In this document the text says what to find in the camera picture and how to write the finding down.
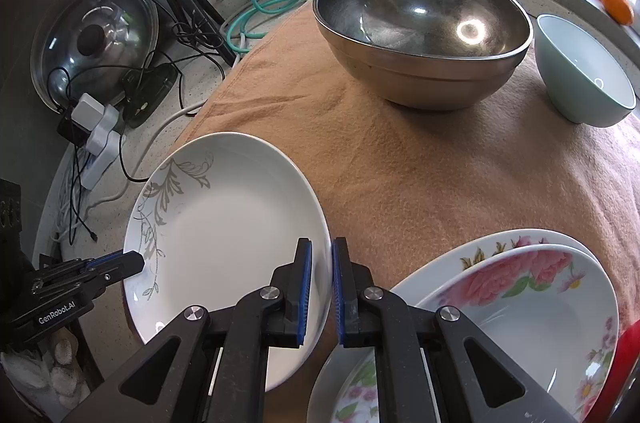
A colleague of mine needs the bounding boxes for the large floral blue plate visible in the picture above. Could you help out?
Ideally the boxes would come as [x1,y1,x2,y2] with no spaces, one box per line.
[306,228,598,423]

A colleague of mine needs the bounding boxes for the white plate grey leaf pattern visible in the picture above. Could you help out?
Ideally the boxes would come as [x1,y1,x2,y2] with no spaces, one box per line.
[124,132,332,389]

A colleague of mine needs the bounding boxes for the small floral deep plate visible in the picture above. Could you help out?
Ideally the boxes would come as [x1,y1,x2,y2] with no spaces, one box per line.
[332,245,618,422]

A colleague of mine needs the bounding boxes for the red steel small bowl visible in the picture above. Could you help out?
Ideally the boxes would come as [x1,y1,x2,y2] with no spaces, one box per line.
[585,320,640,423]

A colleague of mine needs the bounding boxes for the light blue ceramic bowl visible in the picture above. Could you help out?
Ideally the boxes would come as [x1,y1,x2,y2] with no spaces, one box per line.
[535,14,637,128]

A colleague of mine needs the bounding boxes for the large stainless steel bowl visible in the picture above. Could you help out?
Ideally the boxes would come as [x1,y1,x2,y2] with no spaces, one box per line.
[312,0,534,111]

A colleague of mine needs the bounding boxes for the gloved left hand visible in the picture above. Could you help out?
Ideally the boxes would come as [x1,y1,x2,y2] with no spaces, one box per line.
[1,328,90,422]

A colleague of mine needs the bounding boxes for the white charger adapters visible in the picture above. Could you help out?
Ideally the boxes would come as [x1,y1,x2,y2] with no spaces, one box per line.
[72,93,122,190]

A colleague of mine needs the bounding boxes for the black oval device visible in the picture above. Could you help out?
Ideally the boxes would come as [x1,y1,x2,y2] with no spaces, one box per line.
[120,62,178,128]

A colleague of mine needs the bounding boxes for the orange brown towel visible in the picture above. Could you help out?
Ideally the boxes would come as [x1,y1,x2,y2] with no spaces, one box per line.
[164,0,640,423]

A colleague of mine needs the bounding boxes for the black tripod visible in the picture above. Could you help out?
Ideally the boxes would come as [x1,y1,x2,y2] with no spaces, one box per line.
[166,0,235,66]

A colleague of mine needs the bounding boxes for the orange tangerine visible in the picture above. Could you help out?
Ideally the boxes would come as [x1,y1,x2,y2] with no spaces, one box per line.
[600,0,634,26]

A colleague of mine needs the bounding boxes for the black cable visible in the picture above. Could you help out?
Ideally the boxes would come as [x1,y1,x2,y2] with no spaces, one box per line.
[46,22,227,247]

